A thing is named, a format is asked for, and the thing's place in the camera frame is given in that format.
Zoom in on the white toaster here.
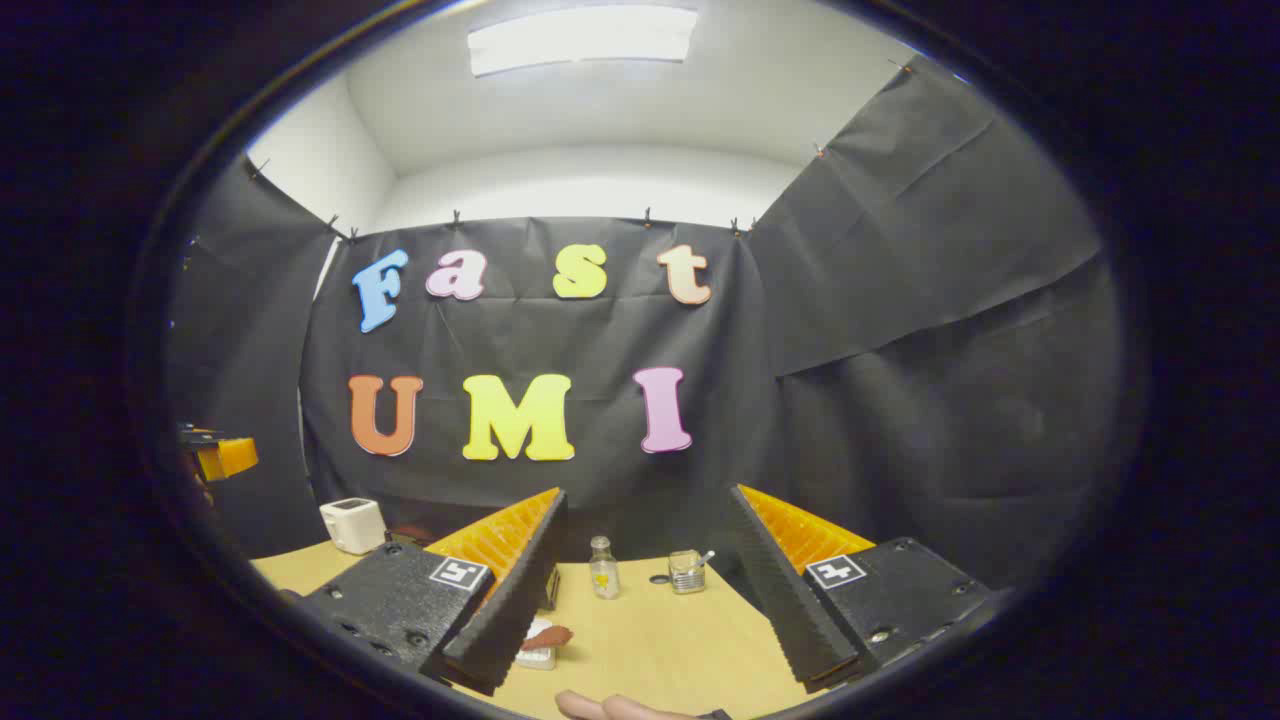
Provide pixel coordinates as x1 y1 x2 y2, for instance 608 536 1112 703
319 497 387 556

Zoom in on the black electric oven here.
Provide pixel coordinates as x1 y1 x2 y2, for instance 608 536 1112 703
385 520 561 613

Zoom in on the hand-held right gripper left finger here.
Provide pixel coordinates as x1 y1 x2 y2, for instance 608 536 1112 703
298 487 569 698

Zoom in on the clear glass bottle yellow label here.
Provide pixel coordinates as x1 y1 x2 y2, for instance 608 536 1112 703
589 536 621 601

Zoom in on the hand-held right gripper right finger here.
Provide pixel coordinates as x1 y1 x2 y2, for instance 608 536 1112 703
727 484 993 694

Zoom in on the small white dish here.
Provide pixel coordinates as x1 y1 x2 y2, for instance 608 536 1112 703
514 614 559 672

